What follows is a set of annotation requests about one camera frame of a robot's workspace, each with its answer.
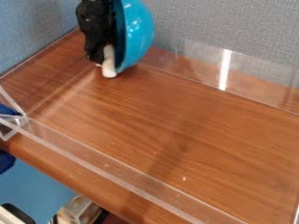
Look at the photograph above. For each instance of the blue plastic bowl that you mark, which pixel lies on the blue plastic bowl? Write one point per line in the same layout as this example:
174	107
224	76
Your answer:
135	32

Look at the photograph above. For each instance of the blue clamp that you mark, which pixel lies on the blue clamp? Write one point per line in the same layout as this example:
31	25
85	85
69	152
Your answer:
8	117

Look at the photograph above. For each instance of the metal frame under table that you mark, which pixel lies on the metal frame under table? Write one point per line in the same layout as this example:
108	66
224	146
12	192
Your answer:
79	211

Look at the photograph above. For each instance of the black and white object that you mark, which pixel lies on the black and white object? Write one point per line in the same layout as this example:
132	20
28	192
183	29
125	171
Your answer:
11	215

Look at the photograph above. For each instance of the clear acrylic barrier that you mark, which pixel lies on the clear acrylic barrier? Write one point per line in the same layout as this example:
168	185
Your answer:
182	142

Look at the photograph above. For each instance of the white and brown toy mushroom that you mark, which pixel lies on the white and brown toy mushroom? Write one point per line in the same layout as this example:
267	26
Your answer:
108	64

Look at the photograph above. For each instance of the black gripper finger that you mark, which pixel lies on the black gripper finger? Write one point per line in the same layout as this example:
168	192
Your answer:
95	53

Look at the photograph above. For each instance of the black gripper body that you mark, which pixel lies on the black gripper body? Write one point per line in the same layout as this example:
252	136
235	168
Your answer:
95	16

